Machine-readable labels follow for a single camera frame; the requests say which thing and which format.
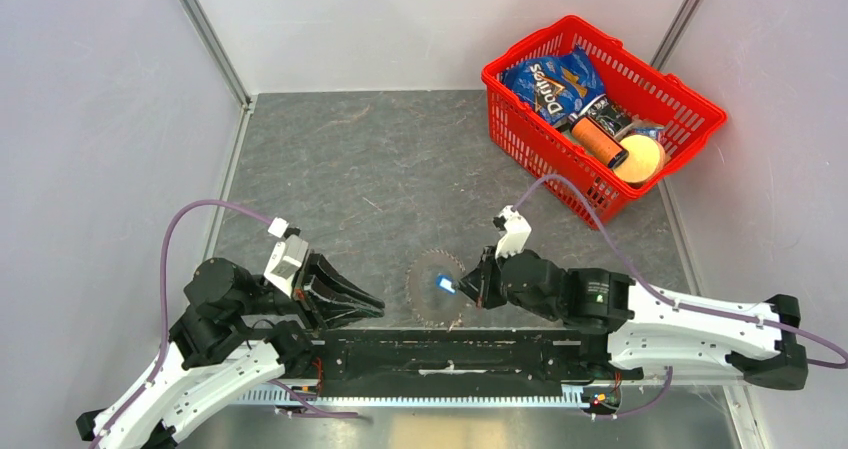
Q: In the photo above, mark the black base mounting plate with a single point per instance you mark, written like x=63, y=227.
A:
x=441, y=363

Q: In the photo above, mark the round yellow sponge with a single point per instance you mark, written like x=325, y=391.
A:
x=646, y=158

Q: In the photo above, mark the orange cylindrical can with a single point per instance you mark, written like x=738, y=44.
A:
x=594, y=139

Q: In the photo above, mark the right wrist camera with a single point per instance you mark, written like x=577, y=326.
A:
x=514, y=232

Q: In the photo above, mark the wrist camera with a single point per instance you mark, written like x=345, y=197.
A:
x=514, y=232
x=287, y=256

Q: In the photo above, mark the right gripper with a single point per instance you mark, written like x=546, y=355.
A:
x=478, y=284

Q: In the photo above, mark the blue Doritos chip bag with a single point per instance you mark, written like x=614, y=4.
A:
x=555, y=86

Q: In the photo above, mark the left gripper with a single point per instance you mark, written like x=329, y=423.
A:
x=315, y=308

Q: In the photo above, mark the black snack packet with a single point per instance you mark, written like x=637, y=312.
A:
x=607, y=115

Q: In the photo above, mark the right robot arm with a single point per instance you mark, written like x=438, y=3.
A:
x=642, y=328

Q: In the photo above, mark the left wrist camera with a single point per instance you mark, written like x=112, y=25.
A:
x=287, y=256

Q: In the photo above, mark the blue key tag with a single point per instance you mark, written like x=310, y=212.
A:
x=446, y=283

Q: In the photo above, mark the slotted cable duct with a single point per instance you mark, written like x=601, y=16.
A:
x=569, y=397

